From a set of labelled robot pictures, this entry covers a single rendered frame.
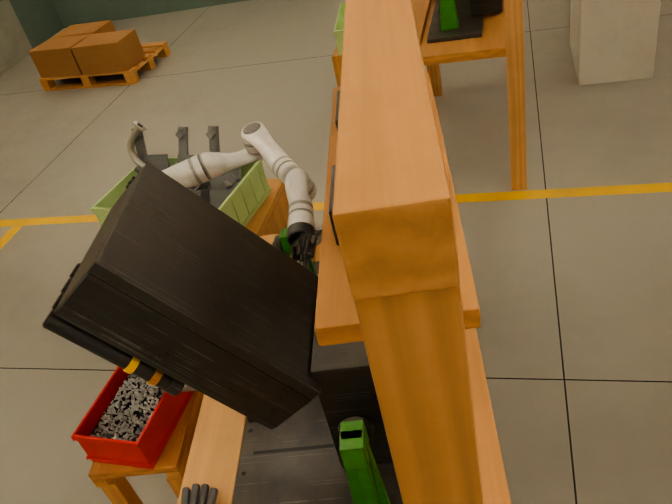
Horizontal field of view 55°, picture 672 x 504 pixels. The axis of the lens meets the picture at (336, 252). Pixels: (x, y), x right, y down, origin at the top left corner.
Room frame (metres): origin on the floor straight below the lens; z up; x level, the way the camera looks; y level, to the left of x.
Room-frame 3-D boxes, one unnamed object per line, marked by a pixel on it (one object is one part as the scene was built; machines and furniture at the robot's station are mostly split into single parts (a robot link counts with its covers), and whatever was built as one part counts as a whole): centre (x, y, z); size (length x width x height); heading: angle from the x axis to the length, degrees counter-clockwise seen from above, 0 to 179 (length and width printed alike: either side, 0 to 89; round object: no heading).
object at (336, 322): (1.14, -0.14, 1.52); 0.90 x 0.25 x 0.04; 170
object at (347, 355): (1.06, 0.00, 1.07); 0.30 x 0.18 x 0.34; 170
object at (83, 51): (7.28, 1.98, 0.22); 1.20 x 0.81 x 0.44; 65
